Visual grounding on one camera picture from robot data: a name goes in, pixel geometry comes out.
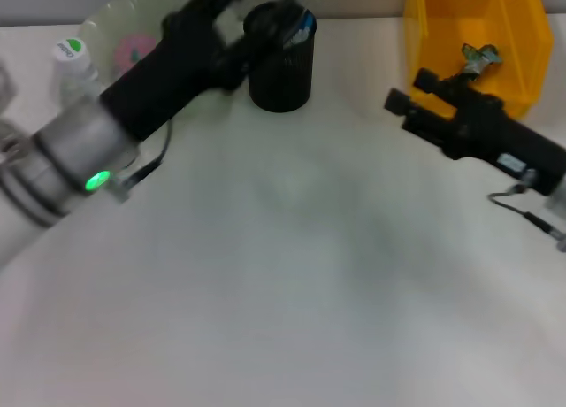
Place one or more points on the black mesh pen holder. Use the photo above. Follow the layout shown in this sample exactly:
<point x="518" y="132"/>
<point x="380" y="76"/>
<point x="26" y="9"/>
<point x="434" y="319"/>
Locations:
<point x="283" y="79"/>

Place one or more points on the green plastic wrapper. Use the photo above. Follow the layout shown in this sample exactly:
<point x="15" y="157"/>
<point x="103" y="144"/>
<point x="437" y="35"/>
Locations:
<point x="479" y="59"/>

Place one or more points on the green translucent fruit bowl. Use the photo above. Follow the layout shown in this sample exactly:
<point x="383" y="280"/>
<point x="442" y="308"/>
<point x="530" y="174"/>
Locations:
<point x="132" y="17"/>

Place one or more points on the pink toy peach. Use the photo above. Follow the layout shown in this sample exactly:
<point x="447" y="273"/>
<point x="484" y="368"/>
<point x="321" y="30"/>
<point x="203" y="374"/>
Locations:
<point x="128" y="53"/>

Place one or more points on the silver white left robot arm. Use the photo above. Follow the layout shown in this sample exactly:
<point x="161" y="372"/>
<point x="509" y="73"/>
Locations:
<point x="66" y="155"/>

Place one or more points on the yellow plastic bin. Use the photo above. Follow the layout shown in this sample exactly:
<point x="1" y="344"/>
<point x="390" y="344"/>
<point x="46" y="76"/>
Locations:
<point x="486" y="17"/>

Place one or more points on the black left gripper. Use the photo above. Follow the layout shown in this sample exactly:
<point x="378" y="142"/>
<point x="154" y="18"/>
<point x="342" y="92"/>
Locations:
<point x="163" y="79"/>

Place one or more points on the clear water bottle green label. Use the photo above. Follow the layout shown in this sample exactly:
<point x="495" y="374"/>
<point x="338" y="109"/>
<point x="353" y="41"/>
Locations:
<point x="71" y="66"/>

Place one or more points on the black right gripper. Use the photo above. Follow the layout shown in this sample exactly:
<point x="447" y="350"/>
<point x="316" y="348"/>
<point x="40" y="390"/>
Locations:
<point x="499" y="132"/>

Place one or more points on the blue capped scissors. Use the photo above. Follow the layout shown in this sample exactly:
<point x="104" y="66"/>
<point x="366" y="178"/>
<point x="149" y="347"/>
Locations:
<point x="305" y="24"/>

